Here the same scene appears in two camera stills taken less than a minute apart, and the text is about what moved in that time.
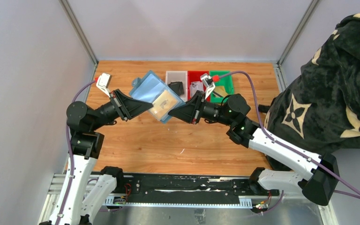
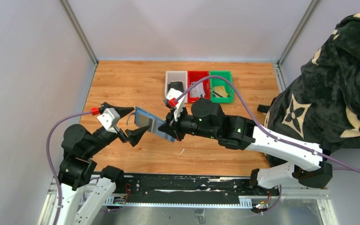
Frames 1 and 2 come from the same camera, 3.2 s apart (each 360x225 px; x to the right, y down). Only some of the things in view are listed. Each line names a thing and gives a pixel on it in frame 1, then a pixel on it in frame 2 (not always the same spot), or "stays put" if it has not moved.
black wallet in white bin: [177, 86] stays put
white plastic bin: [178, 76] stays put
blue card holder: [151, 88] to [144, 117]
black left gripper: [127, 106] to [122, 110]
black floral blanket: [334, 104] stays put
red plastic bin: [195, 76] stays put
